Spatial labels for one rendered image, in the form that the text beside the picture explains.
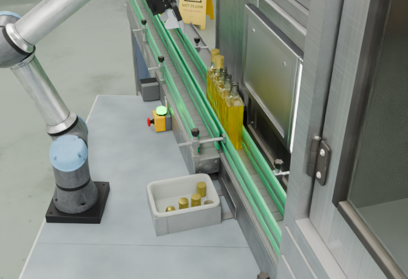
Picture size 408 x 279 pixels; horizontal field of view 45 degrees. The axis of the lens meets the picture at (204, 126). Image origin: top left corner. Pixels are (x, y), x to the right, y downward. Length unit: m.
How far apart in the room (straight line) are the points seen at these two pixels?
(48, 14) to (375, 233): 1.04
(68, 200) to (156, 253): 0.35
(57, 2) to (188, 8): 3.83
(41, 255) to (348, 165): 1.23
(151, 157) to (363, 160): 1.47
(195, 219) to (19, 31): 0.79
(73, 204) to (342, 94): 1.26
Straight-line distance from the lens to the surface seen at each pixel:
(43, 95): 1.64
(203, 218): 1.64
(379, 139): 0.53
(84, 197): 1.70
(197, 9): 5.11
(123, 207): 1.76
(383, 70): 0.51
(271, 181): 1.55
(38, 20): 1.39
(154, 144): 2.04
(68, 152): 1.61
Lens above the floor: 1.93
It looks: 33 degrees down
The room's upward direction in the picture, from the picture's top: straight up
